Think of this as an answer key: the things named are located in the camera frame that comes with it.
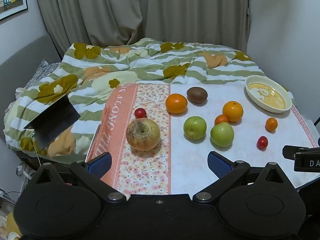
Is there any green apple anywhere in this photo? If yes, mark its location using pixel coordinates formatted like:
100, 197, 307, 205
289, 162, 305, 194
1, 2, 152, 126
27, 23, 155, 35
210, 122, 235, 147
183, 116, 207, 140

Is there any grey patterned sheet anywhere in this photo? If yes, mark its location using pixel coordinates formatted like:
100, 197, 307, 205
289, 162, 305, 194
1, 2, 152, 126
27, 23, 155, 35
15, 58, 61, 91

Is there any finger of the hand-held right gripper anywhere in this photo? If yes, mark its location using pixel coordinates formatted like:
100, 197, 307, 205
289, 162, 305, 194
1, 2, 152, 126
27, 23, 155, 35
282, 145, 320, 159

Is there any dark grey laptop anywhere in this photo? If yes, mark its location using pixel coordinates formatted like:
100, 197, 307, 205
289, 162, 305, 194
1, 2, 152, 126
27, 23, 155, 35
23, 94, 81, 151

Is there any pink floral tablecloth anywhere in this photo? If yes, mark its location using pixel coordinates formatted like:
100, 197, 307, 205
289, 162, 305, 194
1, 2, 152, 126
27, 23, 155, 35
86, 82, 319, 196

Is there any wrinkled yellow apple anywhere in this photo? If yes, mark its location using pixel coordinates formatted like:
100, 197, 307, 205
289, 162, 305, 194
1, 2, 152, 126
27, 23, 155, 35
126, 118, 161, 152

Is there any white cable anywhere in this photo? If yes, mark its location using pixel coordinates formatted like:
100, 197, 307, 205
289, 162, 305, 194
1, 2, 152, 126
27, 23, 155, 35
31, 132, 42, 167

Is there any green striped floral blanket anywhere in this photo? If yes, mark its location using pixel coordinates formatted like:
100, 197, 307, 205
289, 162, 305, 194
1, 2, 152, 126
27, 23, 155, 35
4, 37, 296, 158

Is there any glass jar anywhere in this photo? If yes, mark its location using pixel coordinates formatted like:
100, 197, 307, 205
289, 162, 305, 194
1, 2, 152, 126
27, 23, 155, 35
15, 162, 36, 183

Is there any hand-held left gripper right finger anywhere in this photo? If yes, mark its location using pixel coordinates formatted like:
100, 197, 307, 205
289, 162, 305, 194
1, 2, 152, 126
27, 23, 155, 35
193, 151, 292, 203

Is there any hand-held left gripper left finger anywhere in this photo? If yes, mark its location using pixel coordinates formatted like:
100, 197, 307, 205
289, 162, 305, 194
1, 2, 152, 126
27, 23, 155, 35
29, 152, 127, 203

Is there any large orange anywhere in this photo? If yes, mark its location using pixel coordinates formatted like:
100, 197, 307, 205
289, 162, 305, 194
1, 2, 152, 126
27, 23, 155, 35
165, 93, 188, 115
222, 101, 244, 122

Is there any beige curtain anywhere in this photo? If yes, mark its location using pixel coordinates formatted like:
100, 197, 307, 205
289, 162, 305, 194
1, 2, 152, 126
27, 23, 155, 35
34, 0, 251, 53

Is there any brown kiwi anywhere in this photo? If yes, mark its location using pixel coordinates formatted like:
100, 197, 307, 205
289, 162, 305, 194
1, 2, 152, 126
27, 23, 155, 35
186, 87, 208, 104

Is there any grey headboard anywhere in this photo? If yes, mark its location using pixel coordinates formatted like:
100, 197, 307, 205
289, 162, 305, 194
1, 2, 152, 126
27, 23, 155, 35
0, 33, 62, 140

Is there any cream oval bowl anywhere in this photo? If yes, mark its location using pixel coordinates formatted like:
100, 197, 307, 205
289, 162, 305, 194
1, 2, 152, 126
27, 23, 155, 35
244, 75, 293, 113

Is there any small mandarin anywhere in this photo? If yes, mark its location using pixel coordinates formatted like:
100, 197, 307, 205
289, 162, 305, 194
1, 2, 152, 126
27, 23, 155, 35
214, 114, 229, 126
265, 118, 278, 132

